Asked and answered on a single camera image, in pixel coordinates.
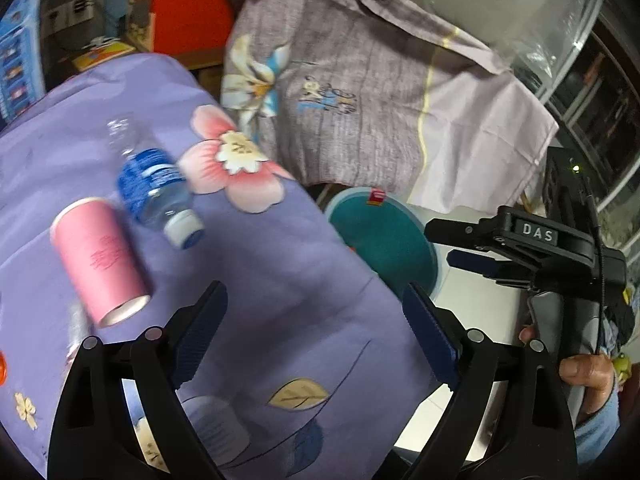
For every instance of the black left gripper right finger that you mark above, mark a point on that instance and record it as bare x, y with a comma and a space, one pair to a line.
456, 354

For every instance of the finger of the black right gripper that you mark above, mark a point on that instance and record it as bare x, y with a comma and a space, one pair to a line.
502, 272
480, 236

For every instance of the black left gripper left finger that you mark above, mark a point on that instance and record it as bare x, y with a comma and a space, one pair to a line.
182, 342

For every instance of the pink paper cup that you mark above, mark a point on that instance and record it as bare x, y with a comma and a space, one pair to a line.
99, 261

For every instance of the clear bottle blue label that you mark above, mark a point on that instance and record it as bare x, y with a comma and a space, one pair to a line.
152, 188

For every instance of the blue sleeve forearm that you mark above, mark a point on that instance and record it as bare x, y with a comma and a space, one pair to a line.
600, 421

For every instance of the teal round trash bin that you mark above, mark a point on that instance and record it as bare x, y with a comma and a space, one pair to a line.
388, 236

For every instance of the person's right hand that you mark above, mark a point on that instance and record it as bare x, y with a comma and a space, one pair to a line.
594, 372

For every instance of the purple floral bed cover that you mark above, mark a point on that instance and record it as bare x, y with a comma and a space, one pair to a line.
314, 371

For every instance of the orange round lid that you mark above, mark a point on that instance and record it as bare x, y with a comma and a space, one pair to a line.
3, 369

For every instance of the grey floral draped sheet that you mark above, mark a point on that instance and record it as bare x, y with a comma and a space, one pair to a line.
381, 93

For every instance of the clear plastic bag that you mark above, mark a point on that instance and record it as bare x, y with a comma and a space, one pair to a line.
538, 39

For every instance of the yellow flat book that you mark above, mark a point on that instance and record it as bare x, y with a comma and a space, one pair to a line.
97, 55

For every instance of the blue toy box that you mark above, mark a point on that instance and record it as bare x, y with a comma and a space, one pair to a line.
22, 82

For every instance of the red cardboard box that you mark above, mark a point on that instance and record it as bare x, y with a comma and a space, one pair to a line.
175, 27

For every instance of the white wall power strip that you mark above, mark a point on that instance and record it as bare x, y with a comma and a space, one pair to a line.
67, 15

